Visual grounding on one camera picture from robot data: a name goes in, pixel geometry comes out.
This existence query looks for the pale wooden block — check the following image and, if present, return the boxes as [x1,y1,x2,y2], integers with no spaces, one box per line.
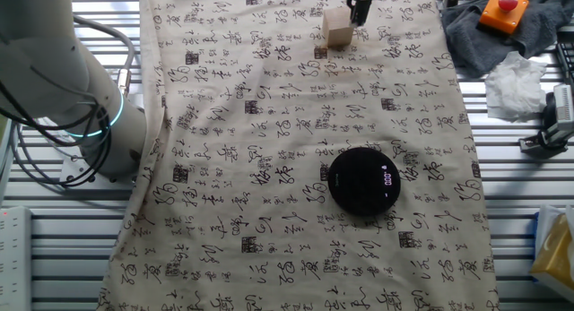
[321,6,358,48]

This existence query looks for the black round digital scale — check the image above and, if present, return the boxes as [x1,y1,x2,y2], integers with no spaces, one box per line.
[327,146,402,217]

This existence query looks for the orange emergency stop box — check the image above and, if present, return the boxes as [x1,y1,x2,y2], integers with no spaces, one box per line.
[479,0,530,36]

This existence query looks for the crumpled white tissue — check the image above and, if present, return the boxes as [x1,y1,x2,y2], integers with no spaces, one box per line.
[484,50,549,123]

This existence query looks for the grey towel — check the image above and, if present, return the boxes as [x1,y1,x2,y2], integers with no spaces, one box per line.
[441,0,574,79]

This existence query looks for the beige calligraphy print cloth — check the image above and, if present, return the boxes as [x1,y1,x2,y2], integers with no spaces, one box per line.
[96,0,500,311]

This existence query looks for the black keyboard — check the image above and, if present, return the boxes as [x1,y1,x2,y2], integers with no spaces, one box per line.
[555,26,574,86]

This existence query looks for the yellow tissue pack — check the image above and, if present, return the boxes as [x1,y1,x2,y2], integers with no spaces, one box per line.
[528,204,574,303]

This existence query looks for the white power strip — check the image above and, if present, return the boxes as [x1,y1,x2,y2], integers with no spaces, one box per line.
[0,206,32,311]

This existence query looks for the small camera on stand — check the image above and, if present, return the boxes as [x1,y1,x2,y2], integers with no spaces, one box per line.
[518,83,574,160]

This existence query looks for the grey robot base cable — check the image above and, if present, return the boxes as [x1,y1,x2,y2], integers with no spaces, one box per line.
[74,14,136,97]

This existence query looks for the black cable bundle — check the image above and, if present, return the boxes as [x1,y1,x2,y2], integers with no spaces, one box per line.
[0,80,113,189]

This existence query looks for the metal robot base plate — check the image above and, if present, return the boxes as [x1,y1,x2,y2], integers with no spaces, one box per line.
[59,135,135,186]

